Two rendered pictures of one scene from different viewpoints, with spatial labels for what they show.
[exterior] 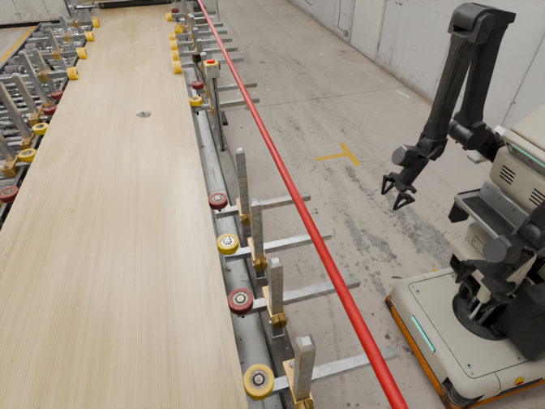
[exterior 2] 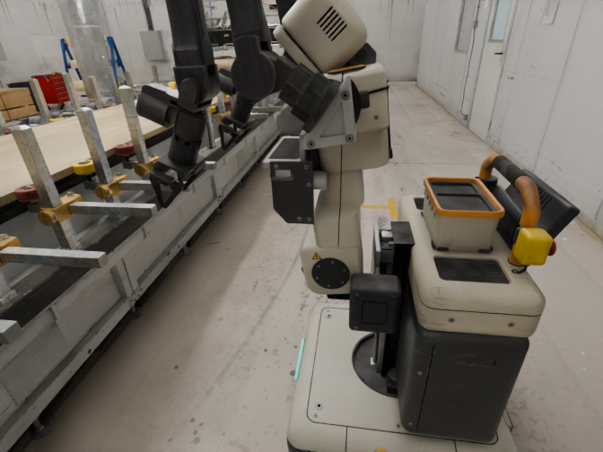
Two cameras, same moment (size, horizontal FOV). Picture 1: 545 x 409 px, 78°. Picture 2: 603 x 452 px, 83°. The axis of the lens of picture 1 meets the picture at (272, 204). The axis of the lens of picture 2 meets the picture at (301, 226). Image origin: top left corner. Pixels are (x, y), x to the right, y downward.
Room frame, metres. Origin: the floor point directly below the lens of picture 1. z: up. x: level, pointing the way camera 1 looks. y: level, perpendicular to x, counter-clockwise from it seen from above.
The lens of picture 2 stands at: (0.00, -1.10, 1.28)
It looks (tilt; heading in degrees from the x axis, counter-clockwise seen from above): 28 degrees down; 24
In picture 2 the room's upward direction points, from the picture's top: 2 degrees counter-clockwise
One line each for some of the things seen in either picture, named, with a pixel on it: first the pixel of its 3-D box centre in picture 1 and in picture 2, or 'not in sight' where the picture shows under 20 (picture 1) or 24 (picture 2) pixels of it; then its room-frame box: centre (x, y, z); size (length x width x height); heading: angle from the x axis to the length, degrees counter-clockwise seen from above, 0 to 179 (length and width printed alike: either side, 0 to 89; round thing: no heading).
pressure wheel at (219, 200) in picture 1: (219, 207); (126, 156); (1.08, 0.23, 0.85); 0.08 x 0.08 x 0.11
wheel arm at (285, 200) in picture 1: (263, 205); (169, 165); (1.13, 0.04, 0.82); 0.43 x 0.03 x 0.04; 104
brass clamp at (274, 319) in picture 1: (274, 306); (61, 209); (0.60, 0.00, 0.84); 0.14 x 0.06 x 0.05; 14
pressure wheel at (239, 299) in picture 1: (242, 307); (35, 202); (0.59, 0.11, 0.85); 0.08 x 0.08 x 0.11
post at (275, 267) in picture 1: (276, 307); (52, 204); (0.58, 0.00, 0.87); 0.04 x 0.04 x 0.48; 14
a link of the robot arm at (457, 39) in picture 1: (448, 90); not in sight; (0.97, -0.54, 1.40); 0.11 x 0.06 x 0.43; 15
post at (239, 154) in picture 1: (243, 198); (139, 145); (1.07, 0.12, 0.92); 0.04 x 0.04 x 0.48; 14
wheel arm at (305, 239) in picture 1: (279, 245); (137, 186); (0.89, -0.02, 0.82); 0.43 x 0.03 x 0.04; 104
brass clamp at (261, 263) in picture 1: (257, 253); (112, 186); (0.85, 0.06, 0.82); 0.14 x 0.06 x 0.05; 14
